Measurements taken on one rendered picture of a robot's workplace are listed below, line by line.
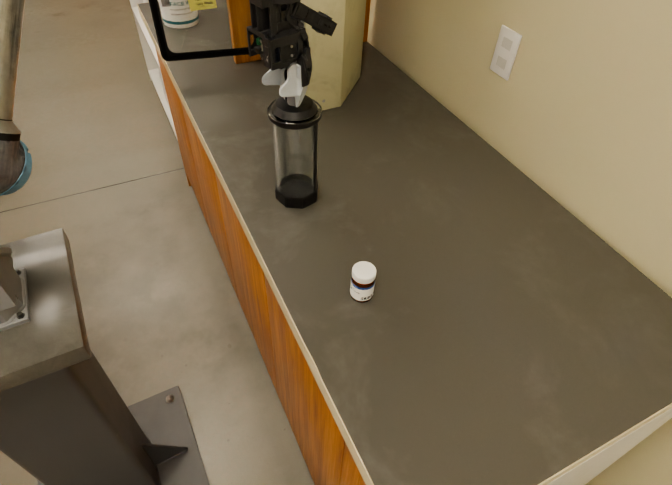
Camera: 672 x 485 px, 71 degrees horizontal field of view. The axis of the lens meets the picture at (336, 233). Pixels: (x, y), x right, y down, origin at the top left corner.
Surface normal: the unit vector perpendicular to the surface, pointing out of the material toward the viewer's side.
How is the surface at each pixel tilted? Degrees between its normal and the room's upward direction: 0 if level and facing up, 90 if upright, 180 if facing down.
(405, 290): 0
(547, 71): 90
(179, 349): 0
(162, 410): 0
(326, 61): 90
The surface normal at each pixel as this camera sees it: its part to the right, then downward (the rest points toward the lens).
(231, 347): 0.04, -0.70
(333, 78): 0.43, 0.65
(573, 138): -0.90, 0.29
